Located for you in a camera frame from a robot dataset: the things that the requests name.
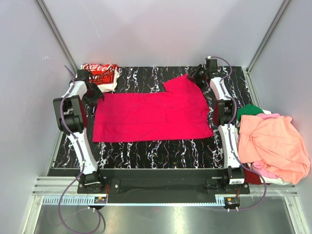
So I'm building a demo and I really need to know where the magenta t-shirt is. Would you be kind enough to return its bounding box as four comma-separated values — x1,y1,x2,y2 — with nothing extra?
93,75,213,143

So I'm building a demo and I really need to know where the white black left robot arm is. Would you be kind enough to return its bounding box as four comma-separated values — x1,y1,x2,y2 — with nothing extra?
53,69,105,190

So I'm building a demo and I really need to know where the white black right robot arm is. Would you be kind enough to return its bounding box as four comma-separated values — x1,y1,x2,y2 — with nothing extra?
188,56,245,186

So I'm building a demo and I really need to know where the folded white red graphic t-shirt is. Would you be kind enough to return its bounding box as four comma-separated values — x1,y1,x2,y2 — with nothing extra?
81,63,120,93

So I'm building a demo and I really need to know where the green t-shirt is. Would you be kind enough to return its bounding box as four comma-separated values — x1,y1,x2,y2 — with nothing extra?
237,103,264,122

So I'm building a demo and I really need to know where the light pink t-shirt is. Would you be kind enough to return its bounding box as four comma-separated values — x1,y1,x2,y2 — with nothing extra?
257,113,281,120

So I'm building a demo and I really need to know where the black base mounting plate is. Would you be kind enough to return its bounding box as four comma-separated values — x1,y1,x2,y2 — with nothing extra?
78,169,250,195

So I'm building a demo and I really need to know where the peach t-shirt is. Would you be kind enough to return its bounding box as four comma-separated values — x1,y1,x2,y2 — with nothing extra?
238,115,311,184

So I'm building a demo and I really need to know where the left orange connector board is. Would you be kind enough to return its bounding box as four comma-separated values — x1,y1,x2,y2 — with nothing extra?
94,195,108,204

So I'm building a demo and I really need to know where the orange connector board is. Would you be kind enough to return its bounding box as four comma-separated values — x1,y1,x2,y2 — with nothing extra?
94,195,108,204
225,197,240,207

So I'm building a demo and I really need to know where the dark red t-shirt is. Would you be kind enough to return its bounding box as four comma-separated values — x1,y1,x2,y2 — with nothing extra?
244,169,263,185

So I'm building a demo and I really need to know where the right orange connector board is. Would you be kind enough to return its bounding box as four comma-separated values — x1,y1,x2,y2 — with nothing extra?
225,197,240,207

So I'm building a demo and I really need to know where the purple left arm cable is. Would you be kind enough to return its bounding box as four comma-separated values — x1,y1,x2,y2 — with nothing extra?
57,65,105,232

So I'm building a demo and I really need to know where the aluminium frame rail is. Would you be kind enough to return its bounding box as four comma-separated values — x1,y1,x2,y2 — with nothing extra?
34,0,78,71

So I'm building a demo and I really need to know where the front aluminium extrusion rail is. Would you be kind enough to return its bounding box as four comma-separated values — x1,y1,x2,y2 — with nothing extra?
33,176,298,208

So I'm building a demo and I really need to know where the right aluminium frame post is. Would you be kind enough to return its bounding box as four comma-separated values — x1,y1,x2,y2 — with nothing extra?
246,0,292,73

